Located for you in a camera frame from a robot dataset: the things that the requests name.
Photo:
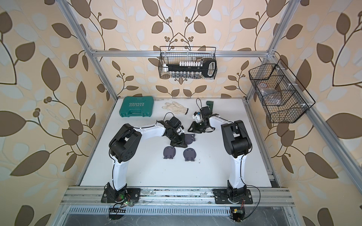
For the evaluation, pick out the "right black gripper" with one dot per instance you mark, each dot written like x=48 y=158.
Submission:
x=194 y=128

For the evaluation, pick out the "grey phone stand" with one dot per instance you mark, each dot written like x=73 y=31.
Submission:
x=189 y=138
x=189 y=155
x=169 y=152

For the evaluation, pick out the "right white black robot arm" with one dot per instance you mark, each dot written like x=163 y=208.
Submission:
x=237 y=144

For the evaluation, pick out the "back black wire basket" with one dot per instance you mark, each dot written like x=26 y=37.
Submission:
x=176 y=54

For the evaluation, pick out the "black wire basket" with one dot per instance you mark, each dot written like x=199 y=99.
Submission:
x=282 y=95
x=176 y=54

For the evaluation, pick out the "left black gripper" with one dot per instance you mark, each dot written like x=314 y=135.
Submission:
x=181 y=142

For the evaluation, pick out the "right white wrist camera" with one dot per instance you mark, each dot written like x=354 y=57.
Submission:
x=198 y=117

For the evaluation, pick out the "right black wire basket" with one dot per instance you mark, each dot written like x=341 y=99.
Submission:
x=282 y=95

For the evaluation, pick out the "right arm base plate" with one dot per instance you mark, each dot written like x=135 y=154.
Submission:
x=232 y=196

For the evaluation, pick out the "green plastic tool case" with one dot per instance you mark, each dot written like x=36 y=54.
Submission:
x=137 y=107

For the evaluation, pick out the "green black handled tool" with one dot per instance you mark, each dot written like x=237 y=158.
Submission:
x=210 y=104

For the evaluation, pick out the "socket bit set holder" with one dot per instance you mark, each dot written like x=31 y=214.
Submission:
x=205 y=68

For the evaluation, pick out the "plastic bag in basket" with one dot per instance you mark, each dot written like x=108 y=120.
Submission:
x=270 y=96

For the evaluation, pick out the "aluminium mounting rail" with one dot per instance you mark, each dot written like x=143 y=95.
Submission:
x=179 y=196

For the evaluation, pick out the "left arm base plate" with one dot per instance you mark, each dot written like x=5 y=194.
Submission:
x=124 y=195

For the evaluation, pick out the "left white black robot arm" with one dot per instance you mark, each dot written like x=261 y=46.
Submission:
x=124 y=144

